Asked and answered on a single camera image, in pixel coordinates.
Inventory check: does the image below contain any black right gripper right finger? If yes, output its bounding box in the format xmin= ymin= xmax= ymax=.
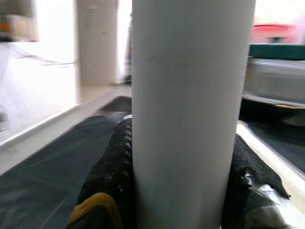
xmin=221 ymin=135 xmax=296 ymax=229

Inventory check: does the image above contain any black tablecloth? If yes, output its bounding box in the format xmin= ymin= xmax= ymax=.
xmin=0 ymin=95 xmax=305 ymax=229

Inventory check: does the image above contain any translucent pink plastic container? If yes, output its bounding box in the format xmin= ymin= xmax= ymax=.
xmin=252 ymin=22 xmax=300 ymax=45

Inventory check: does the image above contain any white plastic table leg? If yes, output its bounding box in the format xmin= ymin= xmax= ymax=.
xmin=131 ymin=0 xmax=257 ymax=229

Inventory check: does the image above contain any yellow rubber band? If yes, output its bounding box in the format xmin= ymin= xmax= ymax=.
xmin=68 ymin=192 xmax=122 ymax=229

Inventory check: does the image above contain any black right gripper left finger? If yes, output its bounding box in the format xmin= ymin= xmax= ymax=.
xmin=68 ymin=118 xmax=138 ymax=229

